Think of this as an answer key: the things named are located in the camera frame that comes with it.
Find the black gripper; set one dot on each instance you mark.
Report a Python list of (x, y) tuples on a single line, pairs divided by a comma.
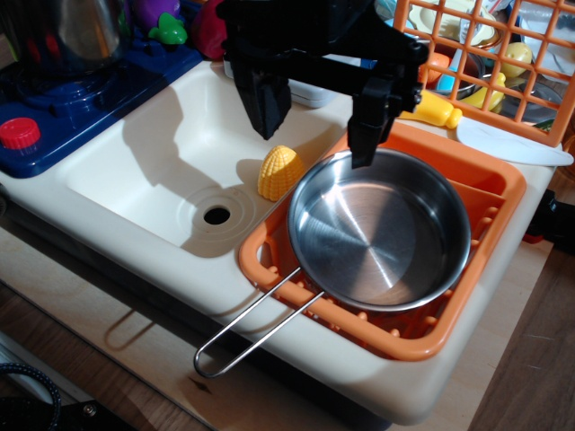
[(338, 45)]

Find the stainless steel pan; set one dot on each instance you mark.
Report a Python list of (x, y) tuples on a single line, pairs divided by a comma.
[(348, 246)]

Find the orange plastic drying rack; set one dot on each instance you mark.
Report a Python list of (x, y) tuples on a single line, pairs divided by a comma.
[(490, 189)]

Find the cream plastic toy sink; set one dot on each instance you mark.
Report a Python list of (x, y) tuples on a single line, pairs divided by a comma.
[(170, 192)]

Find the grey toy faucet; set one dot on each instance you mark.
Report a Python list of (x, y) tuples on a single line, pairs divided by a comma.
[(313, 96)]

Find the yellow toy corn cob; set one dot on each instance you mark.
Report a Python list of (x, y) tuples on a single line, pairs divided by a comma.
[(280, 170)]

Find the magenta toy fruit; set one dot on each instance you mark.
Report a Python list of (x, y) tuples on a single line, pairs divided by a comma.
[(208, 31)]

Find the yellow toy banana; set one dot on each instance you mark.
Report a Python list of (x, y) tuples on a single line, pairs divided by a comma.
[(478, 98)]

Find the orange grid basket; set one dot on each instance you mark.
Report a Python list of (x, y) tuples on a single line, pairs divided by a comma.
[(467, 41)]

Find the purple toy eggplant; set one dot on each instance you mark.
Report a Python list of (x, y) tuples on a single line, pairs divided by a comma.
[(148, 12)]

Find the yellow toy potato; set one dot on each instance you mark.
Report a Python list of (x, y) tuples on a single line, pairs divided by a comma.
[(516, 51)]

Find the blue toy stove top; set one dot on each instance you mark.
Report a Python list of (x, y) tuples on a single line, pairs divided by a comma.
[(69, 112)]

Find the black red clamp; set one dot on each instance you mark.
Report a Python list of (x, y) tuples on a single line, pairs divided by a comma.
[(553, 221)]

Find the silver metal pot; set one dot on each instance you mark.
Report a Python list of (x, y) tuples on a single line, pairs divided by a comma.
[(65, 38)]

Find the red stove knob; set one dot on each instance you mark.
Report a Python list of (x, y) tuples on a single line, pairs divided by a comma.
[(19, 133)]

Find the toy knife yellow handle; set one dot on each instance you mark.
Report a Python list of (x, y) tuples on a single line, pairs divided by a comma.
[(495, 142)]

